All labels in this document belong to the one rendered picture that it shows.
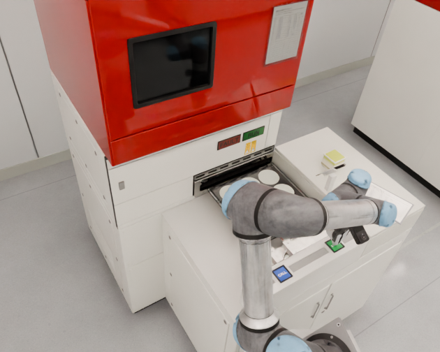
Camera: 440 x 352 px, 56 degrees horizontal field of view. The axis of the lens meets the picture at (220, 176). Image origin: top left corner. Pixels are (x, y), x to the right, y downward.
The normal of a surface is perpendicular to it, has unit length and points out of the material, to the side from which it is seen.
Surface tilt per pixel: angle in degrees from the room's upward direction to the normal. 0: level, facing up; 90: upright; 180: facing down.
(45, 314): 0
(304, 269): 0
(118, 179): 90
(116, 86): 90
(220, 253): 0
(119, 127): 90
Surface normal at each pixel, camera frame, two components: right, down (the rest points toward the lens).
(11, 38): 0.53, 0.62
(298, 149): 0.07, -0.71
